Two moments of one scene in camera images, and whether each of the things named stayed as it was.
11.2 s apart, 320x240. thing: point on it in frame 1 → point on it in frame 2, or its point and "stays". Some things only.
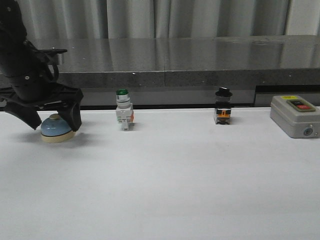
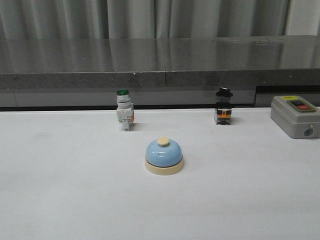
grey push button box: [296, 116] stays
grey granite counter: [188, 71] stays
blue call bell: [55, 129] → [163, 157]
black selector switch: [223, 111] stays
